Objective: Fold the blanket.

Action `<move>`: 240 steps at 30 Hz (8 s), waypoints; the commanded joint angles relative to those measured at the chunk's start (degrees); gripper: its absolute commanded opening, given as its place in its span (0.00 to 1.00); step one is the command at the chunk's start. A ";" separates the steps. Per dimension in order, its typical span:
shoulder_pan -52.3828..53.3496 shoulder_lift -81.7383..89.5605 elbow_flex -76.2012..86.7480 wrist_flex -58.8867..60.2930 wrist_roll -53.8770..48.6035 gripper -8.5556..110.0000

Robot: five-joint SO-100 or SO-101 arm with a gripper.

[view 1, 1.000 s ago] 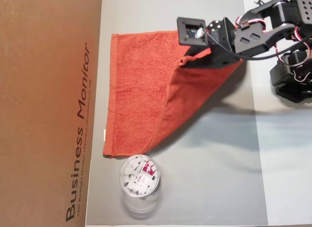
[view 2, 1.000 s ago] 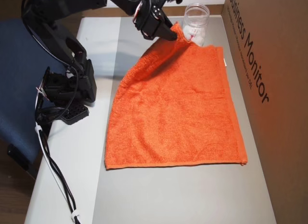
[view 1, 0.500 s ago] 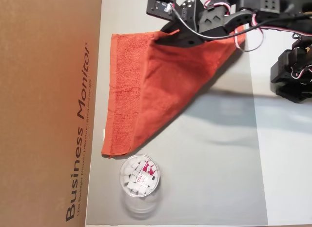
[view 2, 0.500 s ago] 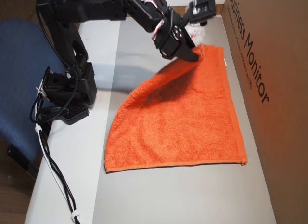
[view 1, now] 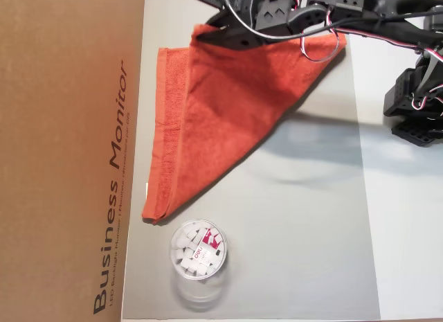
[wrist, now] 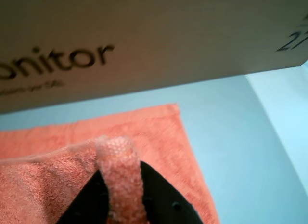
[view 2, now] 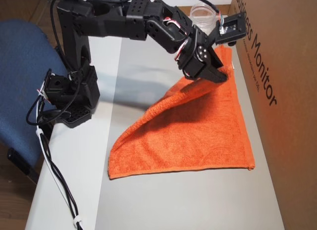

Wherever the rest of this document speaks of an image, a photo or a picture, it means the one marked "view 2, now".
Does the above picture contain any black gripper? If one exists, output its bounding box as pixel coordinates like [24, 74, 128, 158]
[177, 27, 228, 84]

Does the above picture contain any orange terry towel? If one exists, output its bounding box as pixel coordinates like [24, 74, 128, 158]
[108, 44, 256, 180]

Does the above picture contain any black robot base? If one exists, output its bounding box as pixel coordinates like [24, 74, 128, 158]
[37, 64, 101, 129]

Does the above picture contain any clear plastic jar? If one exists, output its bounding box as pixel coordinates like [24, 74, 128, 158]
[190, 3, 216, 33]

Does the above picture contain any Business Monitor cardboard box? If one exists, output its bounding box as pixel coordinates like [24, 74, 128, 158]
[227, 0, 317, 230]

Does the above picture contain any grey table mat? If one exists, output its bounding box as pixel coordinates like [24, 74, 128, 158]
[95, 15, 285, 230]

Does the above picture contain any blue office chair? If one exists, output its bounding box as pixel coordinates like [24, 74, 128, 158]
[0, 19, 69, 172]

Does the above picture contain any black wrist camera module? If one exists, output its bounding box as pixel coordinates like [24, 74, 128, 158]
[208, 12, 250, 46]

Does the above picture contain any black camera cable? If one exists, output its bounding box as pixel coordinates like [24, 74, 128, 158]
[79, 0, 223, 25]

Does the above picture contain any white cable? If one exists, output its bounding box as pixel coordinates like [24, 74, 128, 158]
[36, 91, 76, 215]

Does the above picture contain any black chair frame part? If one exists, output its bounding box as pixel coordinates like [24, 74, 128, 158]
[6, 147, 40, 185]

